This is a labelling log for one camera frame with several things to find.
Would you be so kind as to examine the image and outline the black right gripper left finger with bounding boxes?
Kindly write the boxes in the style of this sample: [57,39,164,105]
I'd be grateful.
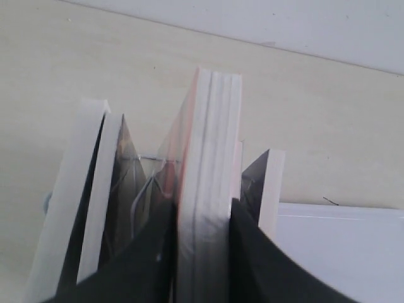
[50,180,177,302]

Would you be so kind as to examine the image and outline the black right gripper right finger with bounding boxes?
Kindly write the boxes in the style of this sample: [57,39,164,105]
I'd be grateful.
[229,199,354,303]

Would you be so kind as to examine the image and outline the dark red spine book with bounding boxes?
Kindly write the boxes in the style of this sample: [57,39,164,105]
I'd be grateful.
[75,112,149,278]

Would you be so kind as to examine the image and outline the black spine book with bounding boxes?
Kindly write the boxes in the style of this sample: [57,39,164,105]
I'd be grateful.
[241,149,285,238]

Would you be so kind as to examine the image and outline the grey white spine book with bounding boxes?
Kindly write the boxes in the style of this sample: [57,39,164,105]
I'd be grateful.
[21,100,110,302]

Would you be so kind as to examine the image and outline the red teal spine book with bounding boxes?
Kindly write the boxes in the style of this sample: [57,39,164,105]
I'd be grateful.
[158,68,242,302]

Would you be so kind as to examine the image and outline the white plastic tray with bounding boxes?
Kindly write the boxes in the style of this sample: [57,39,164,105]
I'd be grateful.
[275,203,403,302]

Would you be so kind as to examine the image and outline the white wire book rack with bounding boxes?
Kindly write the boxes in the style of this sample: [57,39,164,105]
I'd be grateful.
[42,154,184,237]

